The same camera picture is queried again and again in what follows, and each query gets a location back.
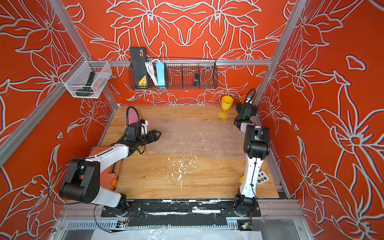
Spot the yellow plastic wine glass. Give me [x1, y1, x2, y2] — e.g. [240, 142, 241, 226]
[219, 96, 234, 119]

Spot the pink glass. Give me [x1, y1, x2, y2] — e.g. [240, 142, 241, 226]
[126, 106, 141, 126]

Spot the orange plastic wine glass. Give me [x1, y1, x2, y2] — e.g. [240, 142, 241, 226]
[240, 95, 247, 104]

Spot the bubble wrap sheet clear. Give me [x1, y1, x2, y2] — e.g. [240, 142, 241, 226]
[201, 122, 245, 159]

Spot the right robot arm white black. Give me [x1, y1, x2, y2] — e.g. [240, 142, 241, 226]
[234, 101, 271, 214]

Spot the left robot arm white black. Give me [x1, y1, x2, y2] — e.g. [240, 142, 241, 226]
[59, 121, 162, 212]

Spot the orange plastic tool case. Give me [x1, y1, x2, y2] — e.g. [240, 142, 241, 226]
[86, 146, 122, 192]

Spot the small dark object in basket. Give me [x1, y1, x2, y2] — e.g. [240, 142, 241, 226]
[193, 74, 201, 86]

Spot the dark green tool in bin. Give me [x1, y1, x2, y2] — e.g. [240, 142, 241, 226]
[76, 72, 96, 97]

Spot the light blue power bank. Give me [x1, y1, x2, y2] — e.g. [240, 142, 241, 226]
[156, 62, 166, 89]

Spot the white button control box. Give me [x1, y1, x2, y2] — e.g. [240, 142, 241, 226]
[257, 171, 270, 186]

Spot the black box in basket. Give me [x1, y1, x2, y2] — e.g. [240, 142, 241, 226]
[130, 47, 149, 89]

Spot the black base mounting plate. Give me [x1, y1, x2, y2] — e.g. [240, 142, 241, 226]
[102, 199, 261, 218]

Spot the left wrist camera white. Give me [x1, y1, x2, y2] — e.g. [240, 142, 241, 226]
[140, 119, 149, 135]

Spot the black wire wall basket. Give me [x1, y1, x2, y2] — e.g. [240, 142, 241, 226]
[128, 58, 219, 90]

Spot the white coiled cable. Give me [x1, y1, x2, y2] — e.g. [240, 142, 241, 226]
[144, 58, 161, 86]

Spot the clear acrylic wall bin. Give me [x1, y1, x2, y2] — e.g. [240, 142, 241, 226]
[60, 56, 112, 99]

